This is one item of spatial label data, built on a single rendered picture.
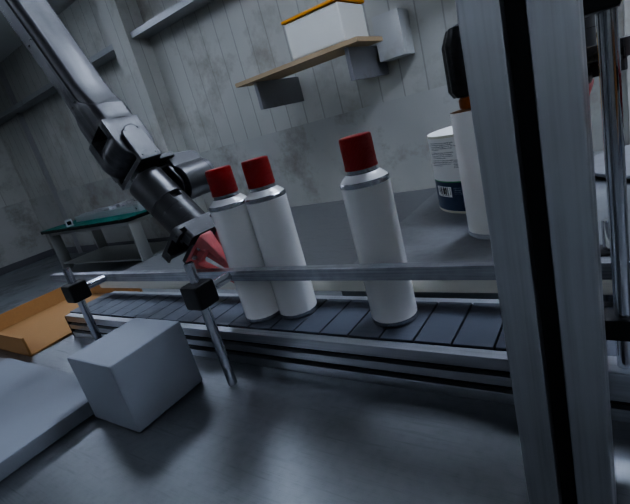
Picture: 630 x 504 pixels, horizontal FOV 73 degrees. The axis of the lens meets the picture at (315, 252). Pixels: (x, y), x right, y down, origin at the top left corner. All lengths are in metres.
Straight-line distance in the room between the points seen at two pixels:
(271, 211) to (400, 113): 3.32
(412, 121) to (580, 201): 3.55
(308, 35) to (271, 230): 2.91
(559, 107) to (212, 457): 0.41
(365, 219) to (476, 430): 0.21
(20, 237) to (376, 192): 9.10
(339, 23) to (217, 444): 2.99
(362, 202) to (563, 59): 0.25
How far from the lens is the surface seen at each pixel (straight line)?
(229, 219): 0.53
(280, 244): 0.51
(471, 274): 0.38
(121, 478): 0.51
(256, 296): 0.56
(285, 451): 0.44
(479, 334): 0.44
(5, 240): 9.33
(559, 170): 0.22
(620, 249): 0.32
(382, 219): 0.43
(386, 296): 0.46
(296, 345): 0.51
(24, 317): 1.30
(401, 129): 3.80
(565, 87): 0.22
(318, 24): 3.33
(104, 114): 0.68
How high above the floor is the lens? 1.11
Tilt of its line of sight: 17 degrees down
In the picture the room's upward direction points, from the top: 15 degrees counter-clockwise
